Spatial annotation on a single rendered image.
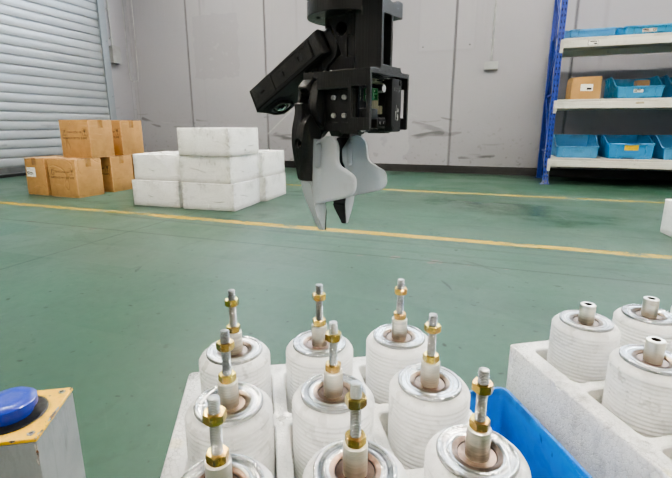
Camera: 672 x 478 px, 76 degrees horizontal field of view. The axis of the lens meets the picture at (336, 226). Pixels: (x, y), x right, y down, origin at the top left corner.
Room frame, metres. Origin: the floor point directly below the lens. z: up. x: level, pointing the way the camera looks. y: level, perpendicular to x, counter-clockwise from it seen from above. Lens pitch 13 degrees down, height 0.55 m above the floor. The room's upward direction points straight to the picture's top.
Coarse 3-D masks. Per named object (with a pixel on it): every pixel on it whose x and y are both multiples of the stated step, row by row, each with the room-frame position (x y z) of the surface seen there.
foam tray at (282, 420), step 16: (272, 368) 0.61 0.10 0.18; (192, 384) 0.57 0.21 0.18; (272, 384) 0.58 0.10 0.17; (192, 400) 0.53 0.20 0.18; (272, 400) 0.59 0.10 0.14; (288, 416) 0.50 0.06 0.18; (384, 416) 0.51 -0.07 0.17; (176, 432) 0.47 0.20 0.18; (288, 432) 0.47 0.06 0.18; (384, 432) 0.47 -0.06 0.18; (176, 448) 0.44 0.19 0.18; (288, 448) 0.44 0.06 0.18; (176, 464) 0.41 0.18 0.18; (288, 464) 0.41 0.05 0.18
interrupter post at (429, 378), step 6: (426, 366) 0.46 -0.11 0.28; (432, 366) 0.45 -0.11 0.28; (438, 366) 0.46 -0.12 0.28; (426, 372) 0.46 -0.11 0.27; (432, 372) 0.45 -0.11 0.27; (438, 372) 0.46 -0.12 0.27; (420, 378) 0.47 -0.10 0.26; (426, 378) 0.46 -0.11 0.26; (432, 378) 0.45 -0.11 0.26; (438, 378) 0.46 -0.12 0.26; (426, 384) 0.46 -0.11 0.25; (432, 384) 0.45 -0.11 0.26; (438, 384) 0.46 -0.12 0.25
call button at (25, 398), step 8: (0, 392) 0.33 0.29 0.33; (8, 392) 0.33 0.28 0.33; (16, 392) 0.33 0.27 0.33; (24, 392) 0.33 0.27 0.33; (32, 392) 0.33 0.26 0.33; (0, 400) 0.32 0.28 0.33; (8, 400) 0.32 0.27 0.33; (16, 400) 0.32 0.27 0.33; (24, 400) 0.32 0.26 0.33; (32, 400) 0.32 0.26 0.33; (0, 408) 0.31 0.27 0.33; (8, 408) 0.31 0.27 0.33; (16, 408) 0.31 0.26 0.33; (24, 408) 0.31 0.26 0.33; (32, 408) 0.32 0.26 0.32; (0, 416) 0.30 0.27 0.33; (8, 416) 0.30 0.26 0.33; (16, 416) 0.31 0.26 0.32; (24, 416) 0.32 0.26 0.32; (0, 424) 0.30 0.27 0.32; (8, 424) 0.31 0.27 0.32
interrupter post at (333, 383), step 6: (324, 372) 0.44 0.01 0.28; (342, 372) 0.44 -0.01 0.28; (324, 378) 0.44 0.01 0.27; (330, 378) 0.43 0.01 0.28; (336, 378) 0.43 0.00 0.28; (342, 378) 0.44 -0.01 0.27; (324, 384) 0.44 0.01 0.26; (330, 384) 0.43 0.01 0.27; (336, 384) 0.43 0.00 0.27; (342, 384) 0.44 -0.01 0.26; (324, 390) 0.44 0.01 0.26; (330, 390) 0.43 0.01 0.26; (336, 390) 0.43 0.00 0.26; (342, 390) 0.44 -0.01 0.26; (330, 396) 0.43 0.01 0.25; (336, 396) 0.43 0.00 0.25
